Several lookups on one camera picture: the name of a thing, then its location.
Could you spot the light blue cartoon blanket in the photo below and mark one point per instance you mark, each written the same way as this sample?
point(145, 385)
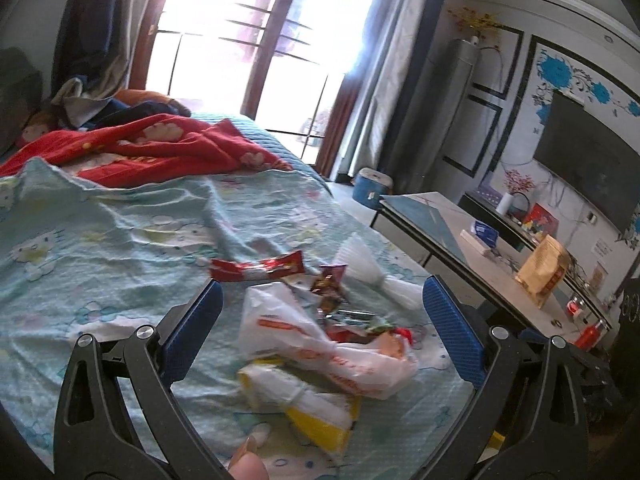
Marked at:
point(79, 258)

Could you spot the left hand thumb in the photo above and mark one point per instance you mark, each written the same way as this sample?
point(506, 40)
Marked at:
point(246, 464)

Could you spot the grey standing air conditioner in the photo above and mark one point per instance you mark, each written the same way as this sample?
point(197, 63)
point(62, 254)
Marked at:
point(431, 114)

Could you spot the red patterned blanket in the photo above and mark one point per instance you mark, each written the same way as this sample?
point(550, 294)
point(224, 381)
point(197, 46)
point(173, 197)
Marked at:
point(154, 149)

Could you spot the red candy wrapper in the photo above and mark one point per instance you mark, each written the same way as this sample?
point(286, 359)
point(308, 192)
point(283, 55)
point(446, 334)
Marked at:
point(263, 270)

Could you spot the white plastic bag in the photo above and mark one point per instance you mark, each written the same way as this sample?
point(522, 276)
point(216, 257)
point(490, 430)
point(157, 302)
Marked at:
point(274, 324)

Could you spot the gold snack bag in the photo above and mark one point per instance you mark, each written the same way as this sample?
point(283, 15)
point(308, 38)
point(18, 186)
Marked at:
point(543, 270)

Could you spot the brown framed balcony door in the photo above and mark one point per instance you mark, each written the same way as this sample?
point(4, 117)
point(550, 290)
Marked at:
point(295, 67)

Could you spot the yellow white wrapper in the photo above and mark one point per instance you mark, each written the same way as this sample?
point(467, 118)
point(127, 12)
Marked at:
point(324, 413)

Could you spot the white vase red flowers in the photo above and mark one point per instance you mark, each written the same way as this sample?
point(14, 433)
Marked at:
point(516, 183)

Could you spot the red thermos bottle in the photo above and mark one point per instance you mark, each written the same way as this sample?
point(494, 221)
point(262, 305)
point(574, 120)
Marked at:
point(590, 336)

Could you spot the foil wrappers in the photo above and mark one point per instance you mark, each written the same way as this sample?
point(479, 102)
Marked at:
point(339, 320)

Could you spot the white blue coffee table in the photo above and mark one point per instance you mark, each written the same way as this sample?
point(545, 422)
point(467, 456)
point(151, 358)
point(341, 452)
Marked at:
point(435, 223)

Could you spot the white shuttlecock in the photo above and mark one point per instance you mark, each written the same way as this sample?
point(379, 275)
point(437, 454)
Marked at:
point(362, 266)

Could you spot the red white can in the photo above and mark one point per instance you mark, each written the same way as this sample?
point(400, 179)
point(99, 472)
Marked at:
point(575, 309)

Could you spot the blue tissue pack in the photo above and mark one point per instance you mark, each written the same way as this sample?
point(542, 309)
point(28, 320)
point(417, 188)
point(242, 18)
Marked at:
point(487, 234)

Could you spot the red picture card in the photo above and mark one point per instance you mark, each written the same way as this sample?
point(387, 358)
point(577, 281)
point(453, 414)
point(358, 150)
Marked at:
point(539, 223)

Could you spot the blue white bucket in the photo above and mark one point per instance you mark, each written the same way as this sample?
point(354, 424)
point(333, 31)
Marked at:
point(368, 187)

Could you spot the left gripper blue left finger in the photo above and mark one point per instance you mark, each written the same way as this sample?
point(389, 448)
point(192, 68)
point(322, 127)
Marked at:
point(117, 417)

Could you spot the black wall television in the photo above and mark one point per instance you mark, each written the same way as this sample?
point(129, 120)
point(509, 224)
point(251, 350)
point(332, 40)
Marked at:
point(591, 158)

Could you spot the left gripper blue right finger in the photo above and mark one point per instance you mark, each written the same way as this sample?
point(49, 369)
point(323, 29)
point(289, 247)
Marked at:
point(486, 442)

